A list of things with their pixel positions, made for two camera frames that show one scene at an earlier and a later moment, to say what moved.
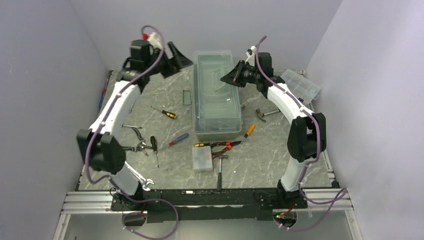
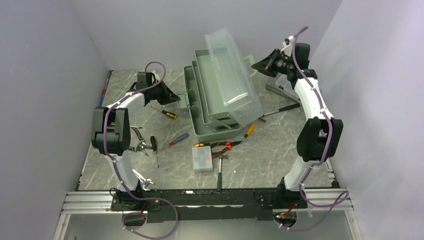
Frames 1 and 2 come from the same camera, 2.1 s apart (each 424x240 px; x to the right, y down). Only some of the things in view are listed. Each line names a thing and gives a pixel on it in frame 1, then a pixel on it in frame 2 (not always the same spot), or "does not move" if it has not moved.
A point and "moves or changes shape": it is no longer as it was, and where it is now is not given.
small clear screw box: (202, 158) does not move
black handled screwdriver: (155, 148) does not move
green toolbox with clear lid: (217, 112) moves or changes shape
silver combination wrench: (144, 182) does not move
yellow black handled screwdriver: (170, 114) does not move
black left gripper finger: (179, 60) to (166, 96)
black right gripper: (233, 77) to (267, 65)
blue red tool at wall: (104, 92) does not move
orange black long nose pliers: (228, 144) does not move
